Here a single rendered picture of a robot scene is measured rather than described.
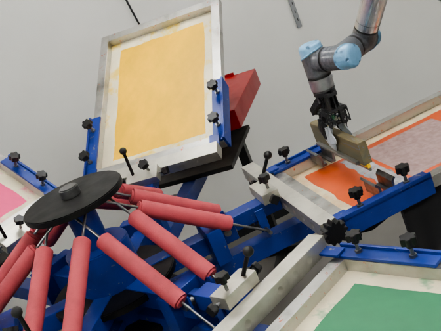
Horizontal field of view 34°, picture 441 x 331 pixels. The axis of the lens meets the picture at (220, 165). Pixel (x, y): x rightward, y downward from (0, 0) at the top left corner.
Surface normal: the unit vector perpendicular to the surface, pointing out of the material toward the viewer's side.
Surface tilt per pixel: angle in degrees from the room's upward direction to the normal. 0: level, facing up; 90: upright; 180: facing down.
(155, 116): 32
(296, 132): 90
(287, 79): 90
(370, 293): 0
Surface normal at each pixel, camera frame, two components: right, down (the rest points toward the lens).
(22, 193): 0.07, -0.75
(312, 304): 0.70, -0.01
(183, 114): -0.40, -0.52
